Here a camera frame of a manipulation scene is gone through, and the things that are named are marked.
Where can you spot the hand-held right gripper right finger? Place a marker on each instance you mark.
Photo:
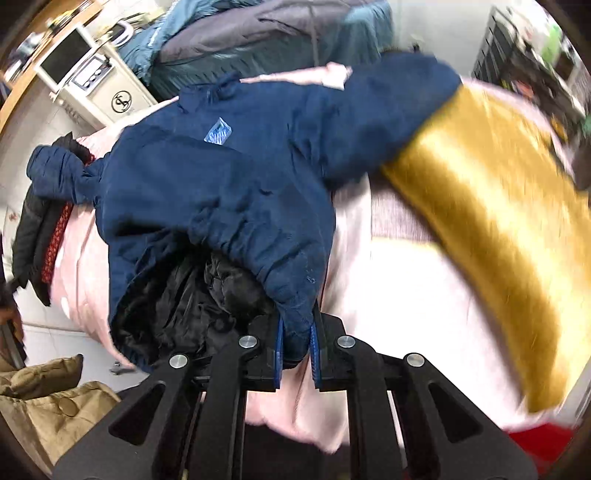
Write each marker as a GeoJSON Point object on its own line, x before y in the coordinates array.
{"type": "Point", "coordinates": [315, 355]}

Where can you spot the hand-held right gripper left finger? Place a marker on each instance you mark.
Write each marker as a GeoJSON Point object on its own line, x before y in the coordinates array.
{"type": "Point", "coordinates": [278, 353]}

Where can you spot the navy blue jacket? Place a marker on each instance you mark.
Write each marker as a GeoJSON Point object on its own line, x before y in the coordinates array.
{"type": "Point", "coordinates": [221, 184]}

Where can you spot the pink polka dot blanket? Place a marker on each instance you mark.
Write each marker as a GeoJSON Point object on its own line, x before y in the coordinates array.
{"type": "Point", "coordinates": [397, 304]}

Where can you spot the grey knit blanket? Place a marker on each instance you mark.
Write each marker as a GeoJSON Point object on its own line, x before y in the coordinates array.
{"type": "Point", "coordinates": [399, 214]}

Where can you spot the mustard yellow cloth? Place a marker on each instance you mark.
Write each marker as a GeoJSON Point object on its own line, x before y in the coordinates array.
{"type": "Point", "coordinates": [489, 198]}

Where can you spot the khaki jacket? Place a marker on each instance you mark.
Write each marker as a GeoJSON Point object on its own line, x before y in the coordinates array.
{"type": "Point", "coordinates": [46, 406]}

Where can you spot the red mat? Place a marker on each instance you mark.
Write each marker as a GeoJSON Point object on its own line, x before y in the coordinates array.
{"type": "Point", "coordinates": [540, 443]}

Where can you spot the black jacket with red lining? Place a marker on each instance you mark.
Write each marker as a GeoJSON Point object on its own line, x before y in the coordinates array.
{"type": "Point", "coordinates": [34, 230]}

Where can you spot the white appliance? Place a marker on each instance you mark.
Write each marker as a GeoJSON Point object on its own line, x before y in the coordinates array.
{"type": "Point", "coordinates": [99, 87]}

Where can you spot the grey duvet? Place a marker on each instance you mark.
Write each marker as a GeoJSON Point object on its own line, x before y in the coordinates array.
{"type": "Point", "coordinates": [277, 32]}

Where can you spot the bed with blue bedding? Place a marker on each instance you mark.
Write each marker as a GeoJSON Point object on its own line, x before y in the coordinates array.
{"type": "Point", "coordinates": [147, 41]}

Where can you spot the black metal rack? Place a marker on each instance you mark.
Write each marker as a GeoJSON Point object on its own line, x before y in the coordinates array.
{"type": "Point", "coordinates": [512, 50]}

